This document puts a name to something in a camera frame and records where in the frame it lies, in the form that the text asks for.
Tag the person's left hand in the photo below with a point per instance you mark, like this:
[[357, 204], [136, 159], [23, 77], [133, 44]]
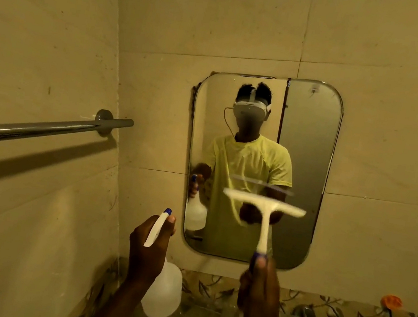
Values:
[[144, 257]]

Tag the person's right hand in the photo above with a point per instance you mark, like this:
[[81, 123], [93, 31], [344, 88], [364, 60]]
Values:
[[260, 295]]

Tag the person's left fingers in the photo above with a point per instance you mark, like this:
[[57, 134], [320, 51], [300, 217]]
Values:
[[169, 224]]

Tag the person's right thumb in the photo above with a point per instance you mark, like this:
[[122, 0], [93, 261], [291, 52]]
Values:
[[260, 265]]

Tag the white squeegee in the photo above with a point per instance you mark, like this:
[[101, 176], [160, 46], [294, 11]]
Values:
[[265, 220]]

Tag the white spray bottle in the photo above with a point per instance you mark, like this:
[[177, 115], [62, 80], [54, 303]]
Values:
[[165, 294]]

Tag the person's left forearm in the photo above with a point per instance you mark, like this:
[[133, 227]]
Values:
[[118, 308]]

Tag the small orange round object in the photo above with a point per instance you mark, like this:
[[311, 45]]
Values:
[[391, 302]]

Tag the metal towel bar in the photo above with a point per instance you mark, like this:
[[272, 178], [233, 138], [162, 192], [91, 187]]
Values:
[[39, 128]]

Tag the rounded wall mirror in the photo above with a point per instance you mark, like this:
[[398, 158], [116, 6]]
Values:
[[309, 148]]

